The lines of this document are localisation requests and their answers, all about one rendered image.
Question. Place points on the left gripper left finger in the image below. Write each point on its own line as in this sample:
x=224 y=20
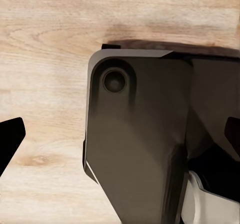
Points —
x=12 y=133

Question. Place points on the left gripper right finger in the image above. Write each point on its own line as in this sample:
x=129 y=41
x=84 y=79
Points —
x=232 y=133

